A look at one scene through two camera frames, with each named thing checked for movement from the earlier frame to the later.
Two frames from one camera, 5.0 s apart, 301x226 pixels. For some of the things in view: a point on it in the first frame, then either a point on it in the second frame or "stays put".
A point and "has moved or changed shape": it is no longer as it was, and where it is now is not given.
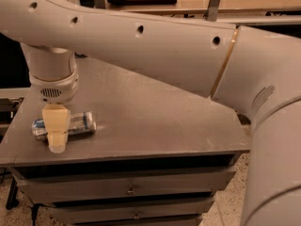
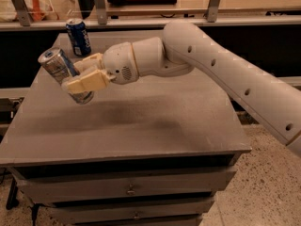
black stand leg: [12, 201] stays put
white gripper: [55, 91] -> [119, 62]
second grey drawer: [80, 213] stays put
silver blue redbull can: [81, 122] has moved or changed shape
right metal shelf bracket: [212, 12] stays put
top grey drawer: [126, 185] stays put
